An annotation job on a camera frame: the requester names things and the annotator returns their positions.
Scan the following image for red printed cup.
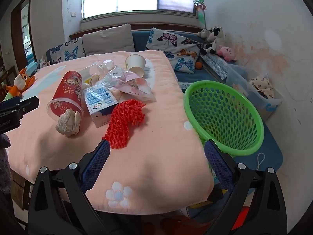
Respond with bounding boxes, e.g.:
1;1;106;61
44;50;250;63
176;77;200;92
46;70;85;124

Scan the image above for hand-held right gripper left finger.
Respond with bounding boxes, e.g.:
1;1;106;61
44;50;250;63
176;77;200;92
27;139;111;235

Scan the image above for blue white patterned cushion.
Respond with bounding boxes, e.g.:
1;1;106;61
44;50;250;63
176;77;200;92
201;54;231;80

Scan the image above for clear plastic box with packet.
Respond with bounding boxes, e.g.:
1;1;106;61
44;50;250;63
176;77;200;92
83;76;99;88

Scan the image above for white cord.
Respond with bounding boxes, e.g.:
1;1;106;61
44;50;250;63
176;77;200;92
255;152;266;170

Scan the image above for orange fox plush toy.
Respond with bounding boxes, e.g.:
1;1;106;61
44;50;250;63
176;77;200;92
2;68;36;101

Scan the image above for cream printed cloth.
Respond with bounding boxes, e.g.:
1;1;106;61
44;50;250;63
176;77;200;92
249;75;274;99

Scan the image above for cow plush toy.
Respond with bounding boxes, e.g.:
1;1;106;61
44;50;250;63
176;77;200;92
204;26;225;54

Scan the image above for clear plastic wrapper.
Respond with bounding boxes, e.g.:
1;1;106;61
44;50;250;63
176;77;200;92
98;66;129;92

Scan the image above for crumpled white tissue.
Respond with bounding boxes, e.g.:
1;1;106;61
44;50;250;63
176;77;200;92
55;109;82;136

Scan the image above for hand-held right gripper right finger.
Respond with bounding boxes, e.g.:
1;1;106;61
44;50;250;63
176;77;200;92
204;139;287;235

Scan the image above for small butterfly pillow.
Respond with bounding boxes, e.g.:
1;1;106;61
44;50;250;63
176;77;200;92
46;37;86;65

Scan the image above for grey plush toy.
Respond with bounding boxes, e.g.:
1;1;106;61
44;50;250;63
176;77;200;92
197;29;212;42

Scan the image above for clear storage bin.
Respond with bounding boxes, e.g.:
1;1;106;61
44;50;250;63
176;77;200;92
226;65;283;121

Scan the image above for large butterfly pillow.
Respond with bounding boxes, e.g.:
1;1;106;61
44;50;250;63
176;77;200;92
146;27;203;74

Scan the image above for wooden door frame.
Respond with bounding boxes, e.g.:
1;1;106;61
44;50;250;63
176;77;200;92
11;0;33;65

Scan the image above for white paper cup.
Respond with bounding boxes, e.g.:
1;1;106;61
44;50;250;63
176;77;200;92
125;54;146;77

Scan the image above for white blue milk carton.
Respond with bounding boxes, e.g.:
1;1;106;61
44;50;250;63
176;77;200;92
83;83;120;128

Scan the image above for colourful pinwheel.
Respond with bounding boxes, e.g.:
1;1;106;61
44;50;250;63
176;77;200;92
193;0;208;28

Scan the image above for pink plastic wrapper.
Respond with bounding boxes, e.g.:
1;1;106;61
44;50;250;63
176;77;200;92
120;70;157;102

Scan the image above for green plastic basket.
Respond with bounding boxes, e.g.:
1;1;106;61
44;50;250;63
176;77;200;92
184;80;264;156

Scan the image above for light blue tissue box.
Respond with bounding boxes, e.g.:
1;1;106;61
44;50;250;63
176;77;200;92
24;62;40;76

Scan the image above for clear dome cup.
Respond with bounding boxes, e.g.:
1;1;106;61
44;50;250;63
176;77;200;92
79;63;108;83

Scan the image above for red foam net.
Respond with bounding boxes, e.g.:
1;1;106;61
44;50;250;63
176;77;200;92
102;99;146;150

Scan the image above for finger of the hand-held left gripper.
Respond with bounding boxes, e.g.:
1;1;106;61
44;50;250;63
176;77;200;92
0;96;40;118

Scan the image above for pink plush toy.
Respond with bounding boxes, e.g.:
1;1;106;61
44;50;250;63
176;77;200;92
216;45;237;61

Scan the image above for beige pillow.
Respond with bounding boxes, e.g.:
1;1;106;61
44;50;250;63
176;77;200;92
82;24;135;56

